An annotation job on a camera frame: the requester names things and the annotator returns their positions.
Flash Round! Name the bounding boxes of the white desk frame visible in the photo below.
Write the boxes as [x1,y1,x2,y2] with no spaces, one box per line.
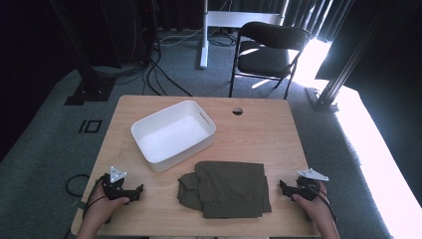
[198,0,291,70]

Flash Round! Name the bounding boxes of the black folding chair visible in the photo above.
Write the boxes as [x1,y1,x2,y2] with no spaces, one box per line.
[228,21,312,101]

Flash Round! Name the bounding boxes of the black floor cables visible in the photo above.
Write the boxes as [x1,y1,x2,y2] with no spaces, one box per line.
[141,29,194,98]

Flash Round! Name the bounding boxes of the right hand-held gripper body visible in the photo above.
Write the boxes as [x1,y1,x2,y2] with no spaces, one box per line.
[293,167,330,202]

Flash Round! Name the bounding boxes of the white plastic bin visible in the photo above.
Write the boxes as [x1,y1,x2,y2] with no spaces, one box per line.
[130,100,217,173]

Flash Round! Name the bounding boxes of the white floor cable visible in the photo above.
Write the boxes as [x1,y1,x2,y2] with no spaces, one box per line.
[158,27,207,48]

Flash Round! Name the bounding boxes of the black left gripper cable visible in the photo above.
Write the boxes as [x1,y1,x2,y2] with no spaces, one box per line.
[65,173,105,218]

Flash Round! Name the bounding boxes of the dark curtain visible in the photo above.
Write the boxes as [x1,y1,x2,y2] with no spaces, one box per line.
[285,0,355,43]

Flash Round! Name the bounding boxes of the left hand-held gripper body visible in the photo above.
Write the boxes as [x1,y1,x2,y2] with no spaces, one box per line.
[101,165,131,201]

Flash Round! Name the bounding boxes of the olive green pants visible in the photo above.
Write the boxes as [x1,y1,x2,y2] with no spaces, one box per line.
[176,160,273,220]

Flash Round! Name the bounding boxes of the person's left hand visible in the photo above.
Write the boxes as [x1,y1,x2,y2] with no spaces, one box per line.
[85,191,131,231]

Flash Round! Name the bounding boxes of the person's right hand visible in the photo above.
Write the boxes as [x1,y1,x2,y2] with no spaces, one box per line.
[292,181,333,232]

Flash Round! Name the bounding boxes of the black metal stand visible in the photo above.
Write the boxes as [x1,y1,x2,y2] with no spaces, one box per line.
[49,0,117,107]
[305,0,390,114]

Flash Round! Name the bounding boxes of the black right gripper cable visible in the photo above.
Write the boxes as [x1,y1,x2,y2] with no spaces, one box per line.
[312,184,338,227]

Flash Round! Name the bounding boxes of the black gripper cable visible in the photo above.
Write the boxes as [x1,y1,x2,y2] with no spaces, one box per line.
[312,184,338,227]
[65,173,105,218]

